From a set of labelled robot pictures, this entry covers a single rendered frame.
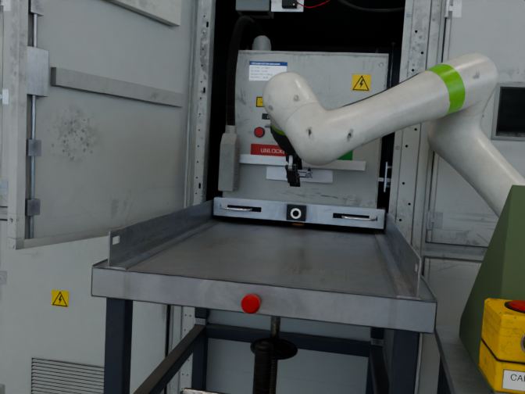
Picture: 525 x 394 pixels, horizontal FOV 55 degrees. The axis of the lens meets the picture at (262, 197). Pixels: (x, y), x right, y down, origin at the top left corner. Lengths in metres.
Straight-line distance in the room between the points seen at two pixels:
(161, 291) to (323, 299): 0.29
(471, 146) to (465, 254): 0.41
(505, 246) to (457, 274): 0.81
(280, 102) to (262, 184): 0.58
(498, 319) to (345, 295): 0.29
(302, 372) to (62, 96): 1.07
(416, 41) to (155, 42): 0.75
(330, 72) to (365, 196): 0.40
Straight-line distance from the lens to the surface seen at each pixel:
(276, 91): 1.08
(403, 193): 1.55
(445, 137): 1.34
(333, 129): 1.02
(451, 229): 1.56
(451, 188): 1.55
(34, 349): 1.95
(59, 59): 1.28
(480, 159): 1.29
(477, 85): 1.25
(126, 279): 0.97
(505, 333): 0.69
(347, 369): 1.67
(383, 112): 1.10
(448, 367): 0.90
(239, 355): 1.69
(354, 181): 1.58
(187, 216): 1.39
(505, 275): 0.79
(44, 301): 1.88
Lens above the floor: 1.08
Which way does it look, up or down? 5 degrees down
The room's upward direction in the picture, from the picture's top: 3 degrees clockwise
